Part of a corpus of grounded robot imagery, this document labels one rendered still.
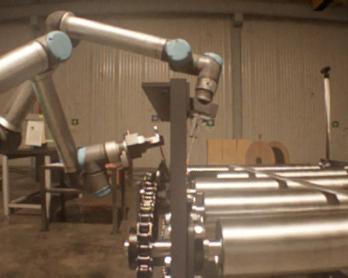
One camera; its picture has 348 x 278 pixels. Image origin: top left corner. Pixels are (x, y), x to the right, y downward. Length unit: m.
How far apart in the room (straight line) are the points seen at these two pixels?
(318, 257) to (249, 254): 0.13
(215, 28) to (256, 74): 2.31
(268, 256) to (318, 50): 12.59
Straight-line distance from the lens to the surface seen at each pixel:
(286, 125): 11.98
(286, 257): 0.58
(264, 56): 12.10
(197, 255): 0.55
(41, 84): 1.28
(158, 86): 0.57
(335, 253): 0.62
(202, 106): 1.23
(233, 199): 0.84
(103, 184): 1.28
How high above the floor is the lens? 1.06
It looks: level
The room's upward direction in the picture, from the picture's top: straight up
